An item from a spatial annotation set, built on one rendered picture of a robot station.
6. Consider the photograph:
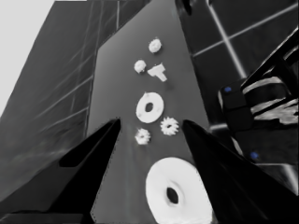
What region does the white round carrier with pins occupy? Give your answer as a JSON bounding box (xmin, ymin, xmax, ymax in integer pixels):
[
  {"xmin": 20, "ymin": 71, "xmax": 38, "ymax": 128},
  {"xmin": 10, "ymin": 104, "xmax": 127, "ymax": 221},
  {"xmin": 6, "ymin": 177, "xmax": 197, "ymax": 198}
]
[{"xmin": 135, "ymin": 91, "xmax": 165, "ymax": 124}]

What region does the large thick white disc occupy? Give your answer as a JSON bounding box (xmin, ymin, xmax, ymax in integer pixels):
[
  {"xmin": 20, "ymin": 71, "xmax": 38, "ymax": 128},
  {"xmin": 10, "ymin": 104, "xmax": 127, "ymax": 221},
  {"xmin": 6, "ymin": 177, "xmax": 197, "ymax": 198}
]
[{"xmin": 145, "ymin": 157, "xmax": 214, "ymax": 224}]

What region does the white toothed gear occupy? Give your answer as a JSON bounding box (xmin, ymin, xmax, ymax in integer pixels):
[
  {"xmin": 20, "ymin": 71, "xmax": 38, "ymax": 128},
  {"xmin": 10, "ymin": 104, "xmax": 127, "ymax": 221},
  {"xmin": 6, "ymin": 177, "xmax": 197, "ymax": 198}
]
[
  {"xmin": 134, "ymin": 128, "xmax": 151, "ymax": 146},
  {"xmin": 148, "ymin": 37, "xmax": 163, "ymax": 54},
  {"xmin": 160, "ymin": 116, "xmax": 180, "ymax": 136},
  {"xmin": 133, "ymin": 59, "xmax": 148, "ymax": 75}
]

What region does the small white T-shaped piece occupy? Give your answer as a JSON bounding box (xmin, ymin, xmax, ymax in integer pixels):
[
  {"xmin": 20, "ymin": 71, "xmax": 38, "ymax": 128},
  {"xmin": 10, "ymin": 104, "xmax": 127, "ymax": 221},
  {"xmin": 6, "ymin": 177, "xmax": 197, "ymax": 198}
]
[{"xmin": 147, "ymin": 63, "xmax": 168, "ymax": 83}]

